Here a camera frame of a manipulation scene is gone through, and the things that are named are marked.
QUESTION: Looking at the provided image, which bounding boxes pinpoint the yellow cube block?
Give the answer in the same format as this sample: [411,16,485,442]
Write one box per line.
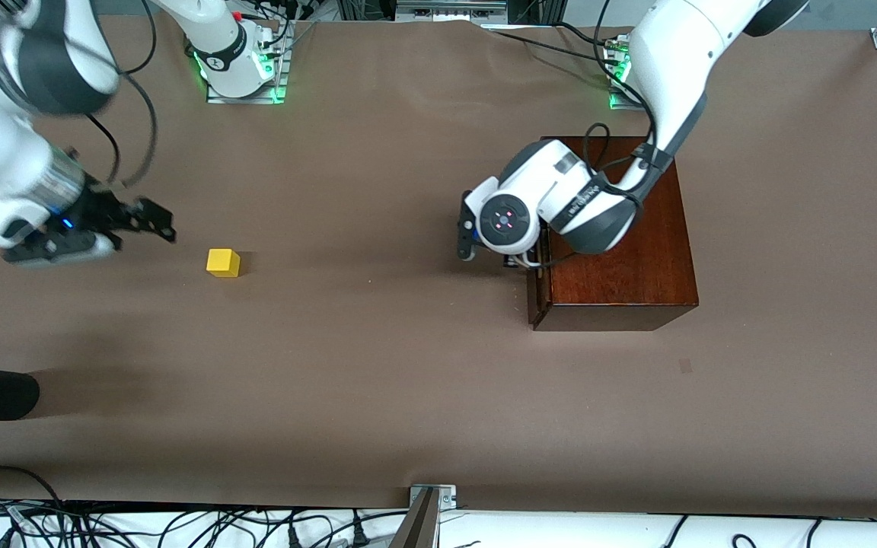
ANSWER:
[206,249,242,279]

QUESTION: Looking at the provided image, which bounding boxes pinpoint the wooden drawer with white handle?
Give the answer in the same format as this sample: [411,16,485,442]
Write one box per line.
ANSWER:
[513,247,554,307]

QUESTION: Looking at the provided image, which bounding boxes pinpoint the dark brown wooden drawer cabinet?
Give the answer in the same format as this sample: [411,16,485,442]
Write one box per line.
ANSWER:
[528,135,700,333]

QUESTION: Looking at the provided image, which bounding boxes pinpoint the brown table cover sheet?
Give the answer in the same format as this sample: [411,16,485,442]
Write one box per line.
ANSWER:
[0,15,877,520]

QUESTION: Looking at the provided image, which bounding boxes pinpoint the grey metal equipment box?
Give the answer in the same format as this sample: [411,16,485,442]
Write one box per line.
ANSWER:
[395,0,508,22]

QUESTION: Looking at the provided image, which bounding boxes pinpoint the white lower shelf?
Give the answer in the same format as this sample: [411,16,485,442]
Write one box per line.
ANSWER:
[0,502,877,548]

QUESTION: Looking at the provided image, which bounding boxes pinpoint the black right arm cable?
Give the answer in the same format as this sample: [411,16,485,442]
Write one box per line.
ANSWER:
[107,0,160,188]
[85,113,122,185]

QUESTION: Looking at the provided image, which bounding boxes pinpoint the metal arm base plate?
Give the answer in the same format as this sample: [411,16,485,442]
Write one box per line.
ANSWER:
[206,19,289,105]
[608,38,651,112]

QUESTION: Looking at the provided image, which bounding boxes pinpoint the dark camera mount beam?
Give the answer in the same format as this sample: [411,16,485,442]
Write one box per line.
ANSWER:
[389,487,439,548]

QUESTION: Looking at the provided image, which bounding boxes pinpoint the metal bracket with screws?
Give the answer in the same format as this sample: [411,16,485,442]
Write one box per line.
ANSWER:
[408,484,458,511]

